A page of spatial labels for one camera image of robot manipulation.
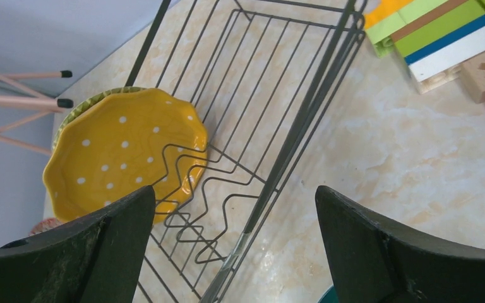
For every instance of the green ribbed plate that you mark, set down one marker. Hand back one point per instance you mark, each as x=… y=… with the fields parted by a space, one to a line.
x=87 y=104

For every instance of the colourful toy block stack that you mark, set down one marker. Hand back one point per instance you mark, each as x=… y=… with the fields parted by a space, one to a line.
x=432 y=37

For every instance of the grey wire dish rack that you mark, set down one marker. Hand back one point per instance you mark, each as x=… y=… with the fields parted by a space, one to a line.
x=261 y=75

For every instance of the white plate teal rim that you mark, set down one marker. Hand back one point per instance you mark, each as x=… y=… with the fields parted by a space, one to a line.
x=330 y=296

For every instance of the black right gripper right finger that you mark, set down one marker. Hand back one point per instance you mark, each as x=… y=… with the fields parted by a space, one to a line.
x=373 y=258

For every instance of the yellow polka dot plate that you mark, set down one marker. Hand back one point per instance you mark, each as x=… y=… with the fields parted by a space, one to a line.
x=125 y=142

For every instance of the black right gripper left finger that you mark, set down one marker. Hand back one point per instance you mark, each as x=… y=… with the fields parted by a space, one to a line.
x=94 y=258

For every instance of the pink tripod stand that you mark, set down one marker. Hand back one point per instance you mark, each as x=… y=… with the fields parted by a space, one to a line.
x=42 y=104

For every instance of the red patterned bowl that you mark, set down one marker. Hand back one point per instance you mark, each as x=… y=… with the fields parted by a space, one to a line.
x=45 y=225

